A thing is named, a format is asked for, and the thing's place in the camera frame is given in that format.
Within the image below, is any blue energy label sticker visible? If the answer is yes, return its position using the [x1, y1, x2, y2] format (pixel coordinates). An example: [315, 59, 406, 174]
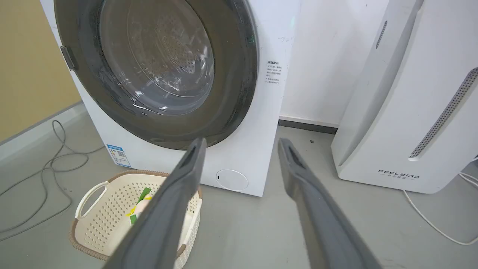
[106, 144, 132, 168]

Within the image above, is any round dark washing machine door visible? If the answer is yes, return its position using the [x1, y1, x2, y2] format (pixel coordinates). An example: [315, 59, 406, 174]
[54, 0, 259, 151]

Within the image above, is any grey floor cable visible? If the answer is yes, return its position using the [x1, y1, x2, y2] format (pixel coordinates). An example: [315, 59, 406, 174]
[0, 120, 105, 242]

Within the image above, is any cream perforated laundry basket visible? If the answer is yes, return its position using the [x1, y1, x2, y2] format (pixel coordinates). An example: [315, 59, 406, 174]
[69, 170, 203, 269]

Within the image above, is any green and yellow toy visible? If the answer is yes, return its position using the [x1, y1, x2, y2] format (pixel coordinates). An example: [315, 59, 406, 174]
[126, 187, 153, 225]

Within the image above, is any white front-load washing machine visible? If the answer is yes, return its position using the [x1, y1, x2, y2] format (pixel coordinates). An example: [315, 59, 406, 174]
[40, 0, 302, 197]

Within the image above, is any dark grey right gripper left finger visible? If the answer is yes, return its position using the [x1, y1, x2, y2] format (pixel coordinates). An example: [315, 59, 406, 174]
[103, 137, 207, 269]

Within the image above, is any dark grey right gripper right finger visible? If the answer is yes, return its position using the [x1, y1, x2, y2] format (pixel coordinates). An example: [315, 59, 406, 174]
[277, 138, 382, 269]

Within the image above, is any white power cable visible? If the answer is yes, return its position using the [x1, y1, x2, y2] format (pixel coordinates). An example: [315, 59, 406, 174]
[402, 156, 478, 246]

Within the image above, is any white air purifier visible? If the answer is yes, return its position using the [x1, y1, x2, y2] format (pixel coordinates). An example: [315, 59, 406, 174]
[331, 0, 478, 194]

